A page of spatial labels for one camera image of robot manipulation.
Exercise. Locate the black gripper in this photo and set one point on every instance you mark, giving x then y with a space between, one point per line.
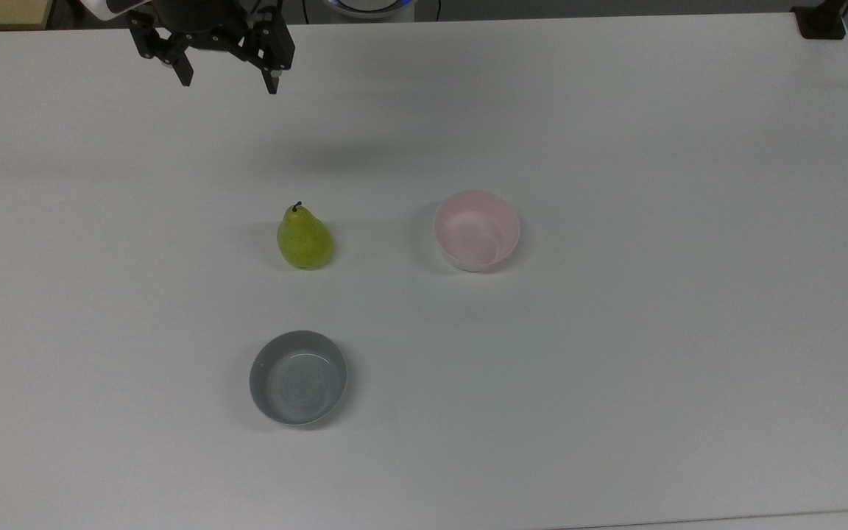
207 22

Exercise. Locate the green pear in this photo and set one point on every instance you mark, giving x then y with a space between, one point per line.
304 241

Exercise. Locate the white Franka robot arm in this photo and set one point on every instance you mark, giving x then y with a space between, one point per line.
109 7

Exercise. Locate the pink bowl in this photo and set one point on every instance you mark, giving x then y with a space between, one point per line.
477 232

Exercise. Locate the grey bowl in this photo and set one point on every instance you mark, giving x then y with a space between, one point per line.
297 377

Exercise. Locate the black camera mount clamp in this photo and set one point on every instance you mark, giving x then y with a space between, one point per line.
821 20

